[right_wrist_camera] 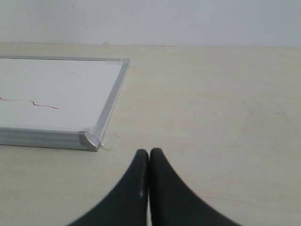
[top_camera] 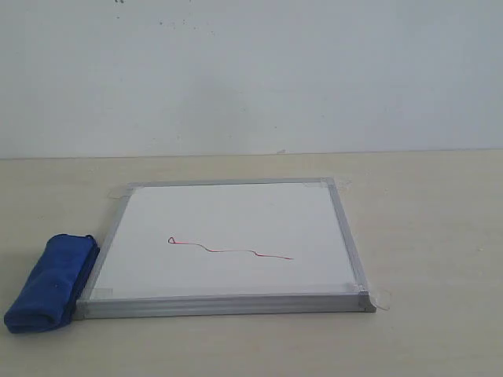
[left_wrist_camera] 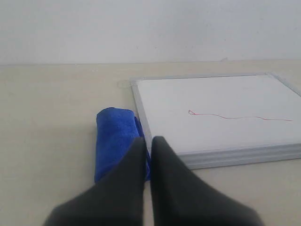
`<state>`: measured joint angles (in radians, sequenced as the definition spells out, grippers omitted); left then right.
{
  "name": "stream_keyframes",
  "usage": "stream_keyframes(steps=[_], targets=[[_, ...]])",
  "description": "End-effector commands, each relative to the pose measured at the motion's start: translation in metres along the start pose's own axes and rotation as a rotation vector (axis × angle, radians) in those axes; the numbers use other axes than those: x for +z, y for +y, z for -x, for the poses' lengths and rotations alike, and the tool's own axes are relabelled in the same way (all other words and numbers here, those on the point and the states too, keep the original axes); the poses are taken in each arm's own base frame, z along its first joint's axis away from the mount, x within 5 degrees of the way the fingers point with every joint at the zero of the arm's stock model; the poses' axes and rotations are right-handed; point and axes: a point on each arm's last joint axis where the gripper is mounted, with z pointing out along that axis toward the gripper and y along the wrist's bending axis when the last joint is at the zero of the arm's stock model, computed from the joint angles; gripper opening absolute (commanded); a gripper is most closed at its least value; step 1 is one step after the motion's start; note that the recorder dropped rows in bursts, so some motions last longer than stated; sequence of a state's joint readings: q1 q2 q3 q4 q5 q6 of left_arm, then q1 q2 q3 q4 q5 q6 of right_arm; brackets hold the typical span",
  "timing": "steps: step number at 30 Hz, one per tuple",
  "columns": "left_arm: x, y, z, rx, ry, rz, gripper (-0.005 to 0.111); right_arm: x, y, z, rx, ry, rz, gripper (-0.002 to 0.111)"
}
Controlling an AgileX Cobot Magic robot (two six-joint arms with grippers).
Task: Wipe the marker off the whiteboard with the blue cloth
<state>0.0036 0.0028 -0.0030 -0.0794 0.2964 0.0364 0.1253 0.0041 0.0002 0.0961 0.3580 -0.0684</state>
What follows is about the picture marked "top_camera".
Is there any clear tape near right corner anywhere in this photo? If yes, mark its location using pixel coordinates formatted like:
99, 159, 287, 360
369, 289, 391, 311

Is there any clear tape far left corner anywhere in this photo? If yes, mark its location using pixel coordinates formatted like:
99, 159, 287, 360
107, 186, 130, 199

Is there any blue cloth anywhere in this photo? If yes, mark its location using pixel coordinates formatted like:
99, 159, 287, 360
4, 234, 100, 334

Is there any clear tape far right corner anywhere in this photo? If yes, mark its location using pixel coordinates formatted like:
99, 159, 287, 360
303, 177, 353, 192

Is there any white board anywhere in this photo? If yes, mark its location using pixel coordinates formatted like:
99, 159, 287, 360
75, 178, 376, 319

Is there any clear tape corner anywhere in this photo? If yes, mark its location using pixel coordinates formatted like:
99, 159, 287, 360
107, 186, 130, 199
369, 289, 391, 311
303, 177, 353, 192

